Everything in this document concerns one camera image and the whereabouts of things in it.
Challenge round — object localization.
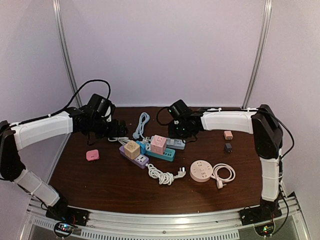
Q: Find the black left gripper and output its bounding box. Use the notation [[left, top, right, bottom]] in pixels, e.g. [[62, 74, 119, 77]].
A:
[[90, 117, 128, 140]]

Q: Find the small pink charger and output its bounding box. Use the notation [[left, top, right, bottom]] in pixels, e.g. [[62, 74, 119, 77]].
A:
[[223, 130, 234, 141]]

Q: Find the dark grey charger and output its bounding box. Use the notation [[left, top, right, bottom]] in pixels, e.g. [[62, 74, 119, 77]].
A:
[[224, 143, 232, 153]]

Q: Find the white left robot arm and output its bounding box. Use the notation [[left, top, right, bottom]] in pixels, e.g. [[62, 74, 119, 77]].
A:
[[0, 107, 128, 222]]

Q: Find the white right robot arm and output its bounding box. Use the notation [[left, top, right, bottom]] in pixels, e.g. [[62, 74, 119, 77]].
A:
[[167, 100, 284, 221]]

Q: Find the pink cube socket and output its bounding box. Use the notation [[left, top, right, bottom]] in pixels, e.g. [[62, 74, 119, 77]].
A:
[[150, 135, 167, 155]]

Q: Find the beige cube socket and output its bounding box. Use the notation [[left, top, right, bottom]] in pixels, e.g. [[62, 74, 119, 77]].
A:
[[124, 140, 141, 160]]

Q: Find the blue plug adapter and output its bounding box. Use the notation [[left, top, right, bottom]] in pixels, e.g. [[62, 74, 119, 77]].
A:
[[136, 140, 146, 155]]

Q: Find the grey-blue power strip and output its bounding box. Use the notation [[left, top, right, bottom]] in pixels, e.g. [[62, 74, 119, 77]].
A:
[[166, 137, 186, 150]]

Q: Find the teal power strip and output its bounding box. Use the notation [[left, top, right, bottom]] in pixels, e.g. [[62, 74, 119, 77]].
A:
[[145, 143, 176, 162]]

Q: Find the purple power strip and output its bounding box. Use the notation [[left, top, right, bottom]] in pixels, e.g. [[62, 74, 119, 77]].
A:
[[119, 146, 150, 169]]

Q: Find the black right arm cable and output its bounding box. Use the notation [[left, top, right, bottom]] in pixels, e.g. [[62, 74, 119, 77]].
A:
[[156, 106, 201, 145]]

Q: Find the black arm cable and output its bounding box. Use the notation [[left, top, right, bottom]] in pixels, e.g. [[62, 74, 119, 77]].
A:
[[156, 106, 201, 145], [14, 79, 112, 126]]

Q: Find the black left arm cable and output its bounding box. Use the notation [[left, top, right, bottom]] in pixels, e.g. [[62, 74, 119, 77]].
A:
[[14, 79, 112, 126]]

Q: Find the white cable of purple strip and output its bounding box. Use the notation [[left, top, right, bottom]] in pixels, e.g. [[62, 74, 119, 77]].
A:
[[147, 162, 188, 186]]

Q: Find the white cable of round socket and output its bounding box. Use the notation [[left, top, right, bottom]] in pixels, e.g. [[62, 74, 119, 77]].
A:
[[211, 162, 237, 190]]

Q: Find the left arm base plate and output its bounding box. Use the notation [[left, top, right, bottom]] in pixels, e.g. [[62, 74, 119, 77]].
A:
[[45, 199, 89, 227]]

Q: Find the aluminium front rail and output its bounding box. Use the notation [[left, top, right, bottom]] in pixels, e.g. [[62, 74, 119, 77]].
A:
[[18, 196, 311, 240]]

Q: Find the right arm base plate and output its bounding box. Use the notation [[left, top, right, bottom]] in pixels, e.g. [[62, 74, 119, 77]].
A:
[[239, 198, 282, 226]]

